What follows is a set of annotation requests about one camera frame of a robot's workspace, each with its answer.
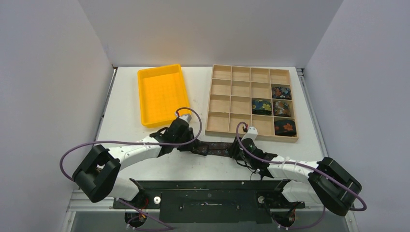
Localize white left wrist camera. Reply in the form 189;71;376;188
178;114;192;124

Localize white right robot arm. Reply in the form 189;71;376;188
228;138;362;216

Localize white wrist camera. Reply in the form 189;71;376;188
178;114;192;124
242;127;258;140

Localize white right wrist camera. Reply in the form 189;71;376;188
242;127;258;140

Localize yellow plastic tray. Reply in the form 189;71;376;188
137;64;190;128

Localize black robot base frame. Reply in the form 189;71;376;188
67;179;356;225

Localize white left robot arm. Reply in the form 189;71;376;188
72;115;193;208

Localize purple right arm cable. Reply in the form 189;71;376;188
235;121;367;231

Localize black orange floral rolled tie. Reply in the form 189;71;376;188
274;119;297;137

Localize blue yellow floral rolled tie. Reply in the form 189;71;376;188
251;99;273;116

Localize navy red floral rolled tie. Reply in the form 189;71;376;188
272;87;292;100

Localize wooden compartment organizer box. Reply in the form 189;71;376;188
205;65;298;143

